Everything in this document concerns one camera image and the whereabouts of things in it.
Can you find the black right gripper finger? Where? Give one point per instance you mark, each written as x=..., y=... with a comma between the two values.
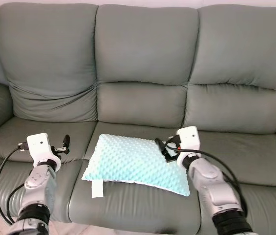
x=160, y=143
x=168, y=154

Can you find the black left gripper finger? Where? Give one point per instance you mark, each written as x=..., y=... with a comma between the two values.
x=66, y=143

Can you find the light blue dotted pillow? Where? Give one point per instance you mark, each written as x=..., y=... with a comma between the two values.
x=128, y=161

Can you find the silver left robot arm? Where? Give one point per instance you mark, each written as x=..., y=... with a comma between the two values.
x=37, y=188

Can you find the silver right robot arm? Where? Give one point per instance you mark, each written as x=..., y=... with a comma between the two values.
x=211, y=188

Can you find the grey-green leather sofa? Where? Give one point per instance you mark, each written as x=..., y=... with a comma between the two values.
x=142, y=54

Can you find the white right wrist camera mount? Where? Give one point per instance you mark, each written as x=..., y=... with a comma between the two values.
x=189, y=139

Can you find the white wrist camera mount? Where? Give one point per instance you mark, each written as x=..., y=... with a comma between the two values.
x=189, y=139
x=38, y=144

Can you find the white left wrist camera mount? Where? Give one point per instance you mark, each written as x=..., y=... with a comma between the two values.
x=38, y=144

